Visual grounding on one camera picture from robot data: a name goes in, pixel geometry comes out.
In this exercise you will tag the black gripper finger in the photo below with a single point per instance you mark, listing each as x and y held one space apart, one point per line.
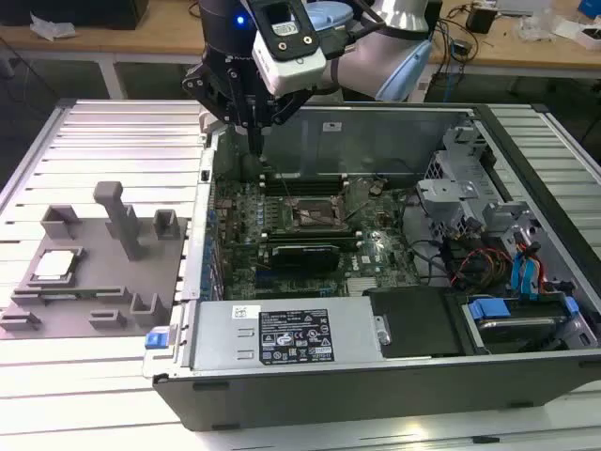
195 84
291 105

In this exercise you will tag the CPU socket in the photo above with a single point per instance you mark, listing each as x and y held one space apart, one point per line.
319 213

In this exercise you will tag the silver metal bracket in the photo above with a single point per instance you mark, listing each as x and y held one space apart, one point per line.
497 216

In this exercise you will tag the blue case latch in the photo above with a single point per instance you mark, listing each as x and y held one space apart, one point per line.
156 339

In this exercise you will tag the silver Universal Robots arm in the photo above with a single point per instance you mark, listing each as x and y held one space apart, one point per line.
361 61

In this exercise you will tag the green motherboard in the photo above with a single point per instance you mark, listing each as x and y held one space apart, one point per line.
244 221

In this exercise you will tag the grey parts rack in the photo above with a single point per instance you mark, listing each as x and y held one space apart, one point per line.
94 282

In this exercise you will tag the white cardboard box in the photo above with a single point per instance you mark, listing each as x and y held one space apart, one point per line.
582 35

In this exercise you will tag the clear plastic bag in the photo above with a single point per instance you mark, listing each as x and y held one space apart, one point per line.
535 26

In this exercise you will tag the wooden workbench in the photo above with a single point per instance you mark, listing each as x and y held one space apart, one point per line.
141 40

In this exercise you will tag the silver CPU green substrate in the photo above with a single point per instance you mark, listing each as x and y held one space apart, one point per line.
56 264

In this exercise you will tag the small silver heatsink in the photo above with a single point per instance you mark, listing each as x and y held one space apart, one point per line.
361 286

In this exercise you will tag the silver power supply with label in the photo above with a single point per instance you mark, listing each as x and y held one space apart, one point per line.
220 338

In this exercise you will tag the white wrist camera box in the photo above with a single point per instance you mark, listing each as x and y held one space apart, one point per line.
291 70

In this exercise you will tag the hard disk in blue carrier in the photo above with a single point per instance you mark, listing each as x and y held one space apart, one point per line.
516 331

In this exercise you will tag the black plastic bay cover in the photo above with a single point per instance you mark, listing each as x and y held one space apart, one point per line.
413 319

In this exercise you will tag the blue box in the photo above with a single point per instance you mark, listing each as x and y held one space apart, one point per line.
587 8

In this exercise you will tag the black equipment case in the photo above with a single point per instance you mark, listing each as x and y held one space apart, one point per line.
70 11

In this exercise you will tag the silver metal drive cage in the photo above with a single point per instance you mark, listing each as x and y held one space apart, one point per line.
443 190

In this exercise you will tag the small black box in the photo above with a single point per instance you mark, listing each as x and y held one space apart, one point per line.
480 20

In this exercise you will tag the round coin battery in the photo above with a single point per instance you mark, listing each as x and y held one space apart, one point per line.
375 189

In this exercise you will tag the crumpled white paper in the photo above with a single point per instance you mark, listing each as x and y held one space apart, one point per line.
51 27

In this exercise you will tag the black and silver PC case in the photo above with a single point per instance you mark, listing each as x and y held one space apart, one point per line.
328 399

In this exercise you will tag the white case sticker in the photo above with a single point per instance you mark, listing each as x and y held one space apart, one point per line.
331 126

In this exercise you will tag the green RAM stick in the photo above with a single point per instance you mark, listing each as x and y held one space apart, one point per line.
70 295

